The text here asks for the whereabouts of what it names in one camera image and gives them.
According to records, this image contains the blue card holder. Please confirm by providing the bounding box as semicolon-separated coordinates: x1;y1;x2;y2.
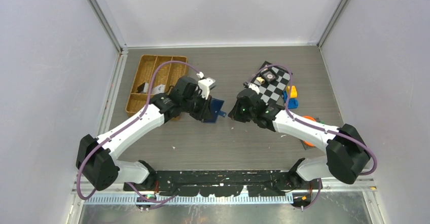
202;98;227;124

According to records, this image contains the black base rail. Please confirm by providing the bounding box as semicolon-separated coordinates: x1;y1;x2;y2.
123;170;319;197

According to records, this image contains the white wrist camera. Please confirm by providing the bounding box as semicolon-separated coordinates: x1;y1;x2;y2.
196;71;216;100
243;82;260;94

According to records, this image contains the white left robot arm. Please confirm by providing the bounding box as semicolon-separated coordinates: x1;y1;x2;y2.
76;76;215;191

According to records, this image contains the white credit card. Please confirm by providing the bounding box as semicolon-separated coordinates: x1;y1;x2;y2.
151;84;166;95

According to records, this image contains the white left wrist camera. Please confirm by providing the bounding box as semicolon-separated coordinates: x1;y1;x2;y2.
196;71;216;100

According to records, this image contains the black credit card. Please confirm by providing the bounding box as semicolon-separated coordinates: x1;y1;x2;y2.
136;82;149;94

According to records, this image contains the cream chess piece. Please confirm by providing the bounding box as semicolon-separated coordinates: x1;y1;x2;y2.
255;77;266;85

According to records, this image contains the blue yellow toy car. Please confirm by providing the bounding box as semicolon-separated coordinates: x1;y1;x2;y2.
282;86;299;109

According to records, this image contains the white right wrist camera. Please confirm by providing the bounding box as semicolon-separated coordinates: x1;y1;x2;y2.
243;82;260;94

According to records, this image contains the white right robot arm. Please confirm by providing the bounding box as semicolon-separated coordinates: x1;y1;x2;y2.
228;89;371;189

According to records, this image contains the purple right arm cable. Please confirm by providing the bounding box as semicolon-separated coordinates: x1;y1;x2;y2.
246;64;378;176

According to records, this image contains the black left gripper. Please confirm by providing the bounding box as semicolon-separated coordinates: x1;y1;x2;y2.
182;90;212;121

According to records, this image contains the black white chessboard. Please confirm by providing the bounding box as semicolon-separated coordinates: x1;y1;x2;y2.
247;66;290;109

